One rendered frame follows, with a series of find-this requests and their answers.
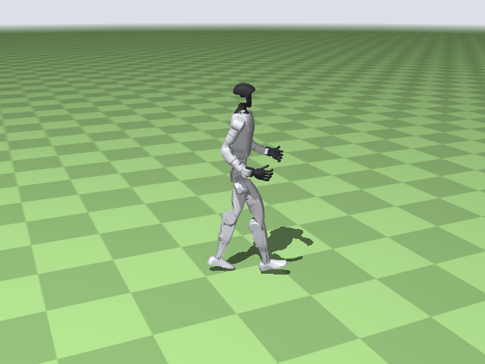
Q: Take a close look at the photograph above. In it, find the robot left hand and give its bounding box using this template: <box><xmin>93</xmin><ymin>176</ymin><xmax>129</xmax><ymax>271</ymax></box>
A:
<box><xmin>265</xmin><ymin>146</ymin><xmax>283</xmax><ymax>162</ymax></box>

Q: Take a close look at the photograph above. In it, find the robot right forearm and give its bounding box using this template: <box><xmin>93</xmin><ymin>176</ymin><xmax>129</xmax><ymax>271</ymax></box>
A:
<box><xmin>221</xmin><ymin>148</ymin><xmax>252</xmax><ymax>177</ymax></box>

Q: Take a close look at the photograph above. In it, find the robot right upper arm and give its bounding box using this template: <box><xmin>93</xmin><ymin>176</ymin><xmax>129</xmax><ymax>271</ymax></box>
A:
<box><xmin>221</xmin><ymin>117</ymin><xmax>246</xmax><ymax>155</ymax></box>

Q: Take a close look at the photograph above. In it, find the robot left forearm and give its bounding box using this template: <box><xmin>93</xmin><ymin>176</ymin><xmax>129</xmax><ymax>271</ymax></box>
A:
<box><xmin>251</xmin><ymin>140</ymin><xmax>268</xmax><ymax>155</ymax></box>

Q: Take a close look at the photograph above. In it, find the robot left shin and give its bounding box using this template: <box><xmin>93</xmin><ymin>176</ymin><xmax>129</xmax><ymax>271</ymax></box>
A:
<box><xmin>216</xmin><ymin>219</ymin><xmax>237</xmax><ymax>260</ymax></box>

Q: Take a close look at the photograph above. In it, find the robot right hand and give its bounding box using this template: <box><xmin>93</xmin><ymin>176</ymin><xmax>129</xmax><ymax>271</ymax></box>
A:
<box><xmin>246</xmin><ymin>165</ymin><xmax>273</xmax><ymax>181</ymax></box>

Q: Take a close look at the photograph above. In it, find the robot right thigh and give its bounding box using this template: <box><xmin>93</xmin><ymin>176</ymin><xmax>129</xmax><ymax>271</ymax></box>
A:
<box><xmin>234</xmin><ymin>174</ymin><xmax>264</xmax><ymax>228</ymax></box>

